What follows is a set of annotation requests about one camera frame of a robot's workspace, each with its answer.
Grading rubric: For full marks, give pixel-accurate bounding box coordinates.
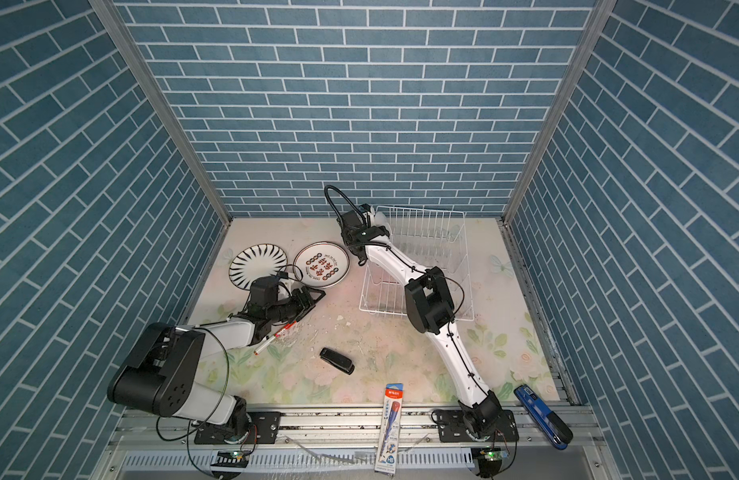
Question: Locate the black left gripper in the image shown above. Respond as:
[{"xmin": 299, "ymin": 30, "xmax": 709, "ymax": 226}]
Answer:
[{"xmin": 266, "ymin": 285, "xmax": 326, "ymax": 325}]

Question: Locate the blue striped white plate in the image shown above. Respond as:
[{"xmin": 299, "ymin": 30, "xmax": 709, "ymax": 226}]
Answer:
[{"xmin": 228, "ymin": 243, "xmax": 287, "ymax": 291}]

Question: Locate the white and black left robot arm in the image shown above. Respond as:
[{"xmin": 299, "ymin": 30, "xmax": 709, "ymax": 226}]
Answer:
[{"xmin": 107, "ymin": 275, "xmax": 325, "ymax": 443}]

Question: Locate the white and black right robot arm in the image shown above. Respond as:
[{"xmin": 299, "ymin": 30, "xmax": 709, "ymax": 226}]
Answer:
[{"xmin": 337, "ymin": 209, "xmax": 503, "ymax": 440}]

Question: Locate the red and white marker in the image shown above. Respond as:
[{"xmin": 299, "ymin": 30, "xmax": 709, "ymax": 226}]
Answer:
[{"xmin": 253, "ymin": 322, "xmax": 296, "ymax": 356}]

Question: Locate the black stapler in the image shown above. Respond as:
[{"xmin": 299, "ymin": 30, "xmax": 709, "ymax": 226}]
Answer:
[{"xmin": 319, "ymin": 347, "xmax": 355, "ymax": 375}]

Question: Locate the blue and black handheld tool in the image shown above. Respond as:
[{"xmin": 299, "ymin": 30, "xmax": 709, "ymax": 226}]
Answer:
[{"xmin": 513, "ymin": 384, "xmax": 573, "ymax": 450}]

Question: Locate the white wire dish rack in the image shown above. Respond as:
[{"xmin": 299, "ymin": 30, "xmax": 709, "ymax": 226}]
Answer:
[{"xmin": 359, "ymin": 206, "xmax": 475, "ymax": 321}]

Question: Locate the aluminium front rail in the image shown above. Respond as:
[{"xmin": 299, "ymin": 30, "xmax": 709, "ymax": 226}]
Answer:
[{"xmin": 109, "ymin": 404, "xmax": 607, "ymax": 450}]

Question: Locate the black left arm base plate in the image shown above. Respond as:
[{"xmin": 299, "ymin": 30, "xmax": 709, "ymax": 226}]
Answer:
[{"xmin": 193, "ymin": 411, "xmax": 281, "ymax": 447}]

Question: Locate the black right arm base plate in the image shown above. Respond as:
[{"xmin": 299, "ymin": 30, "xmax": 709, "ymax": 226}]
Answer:
[{"xmin": 431, "ymin": 409, "xmax": 519, "ymax": 443}]

